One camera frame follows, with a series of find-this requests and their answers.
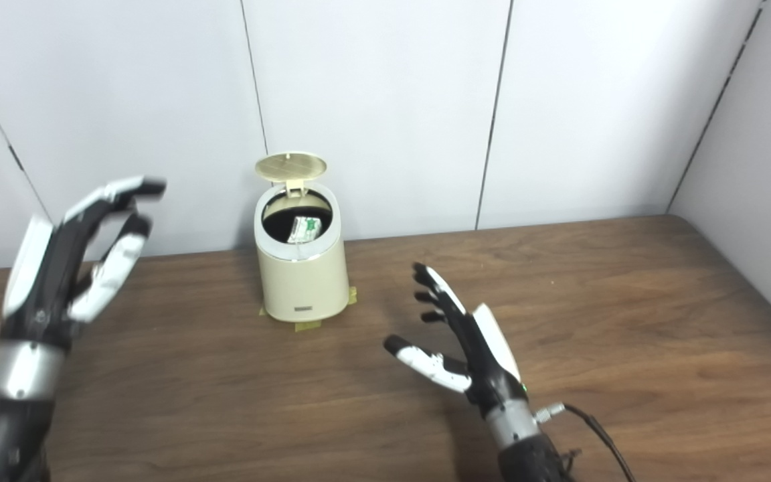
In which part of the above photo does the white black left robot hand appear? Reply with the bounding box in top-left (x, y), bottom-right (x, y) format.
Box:
top-left (1, 175), bottom-right (168, 349)

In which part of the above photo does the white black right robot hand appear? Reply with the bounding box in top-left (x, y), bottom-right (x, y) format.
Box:
top-left (383, 262), bottom-right (527, 416)

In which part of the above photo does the cream-colored round trash bin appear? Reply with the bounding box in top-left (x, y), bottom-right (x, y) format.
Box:
top-left (254, 152), bottom-right (351, 322)

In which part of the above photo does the white green milk carton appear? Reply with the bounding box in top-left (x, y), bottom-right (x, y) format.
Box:
top-left (288, 216), bottom-right (323, 243)

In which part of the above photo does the cream round bin lid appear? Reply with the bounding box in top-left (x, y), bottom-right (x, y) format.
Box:
top-left (254, 152), bottom-right (329, 195)

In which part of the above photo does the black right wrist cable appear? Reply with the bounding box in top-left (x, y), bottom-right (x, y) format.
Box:
top-left (534, 402), bottom-right (637, 482)

